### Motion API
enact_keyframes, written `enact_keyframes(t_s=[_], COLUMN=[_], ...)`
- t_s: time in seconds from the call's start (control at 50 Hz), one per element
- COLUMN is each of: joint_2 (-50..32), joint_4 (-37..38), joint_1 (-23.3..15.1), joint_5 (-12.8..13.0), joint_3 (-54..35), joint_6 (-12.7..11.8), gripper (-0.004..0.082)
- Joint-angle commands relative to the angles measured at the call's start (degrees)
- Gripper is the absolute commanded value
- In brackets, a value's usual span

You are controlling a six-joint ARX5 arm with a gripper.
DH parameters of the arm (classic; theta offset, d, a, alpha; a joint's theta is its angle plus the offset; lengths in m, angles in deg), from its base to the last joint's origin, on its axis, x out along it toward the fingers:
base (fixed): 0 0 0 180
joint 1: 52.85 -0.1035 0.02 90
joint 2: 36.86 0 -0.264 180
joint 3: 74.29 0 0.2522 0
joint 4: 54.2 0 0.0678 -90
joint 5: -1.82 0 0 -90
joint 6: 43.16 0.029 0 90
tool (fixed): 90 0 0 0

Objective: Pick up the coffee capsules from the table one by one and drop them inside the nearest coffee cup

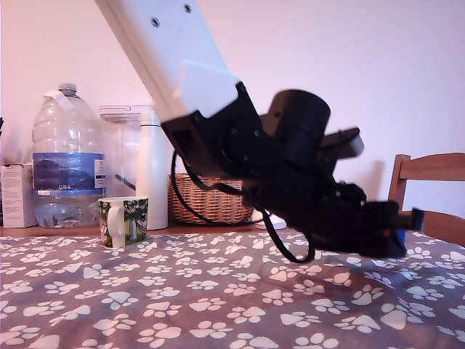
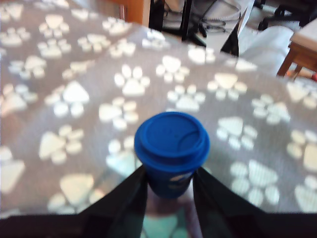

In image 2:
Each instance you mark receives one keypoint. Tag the blue coffee capsule with number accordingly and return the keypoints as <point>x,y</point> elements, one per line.
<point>171,138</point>

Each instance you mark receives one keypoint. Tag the grey cloth with paw prints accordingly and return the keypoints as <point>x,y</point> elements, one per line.
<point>99,74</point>

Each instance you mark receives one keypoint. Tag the wooden stool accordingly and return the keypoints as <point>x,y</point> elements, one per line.
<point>302,49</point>

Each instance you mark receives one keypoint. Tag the black office chair base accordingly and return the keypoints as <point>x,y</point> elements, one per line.
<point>284,12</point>

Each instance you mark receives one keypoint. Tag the black metal frame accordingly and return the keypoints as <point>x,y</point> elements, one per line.
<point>185,19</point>

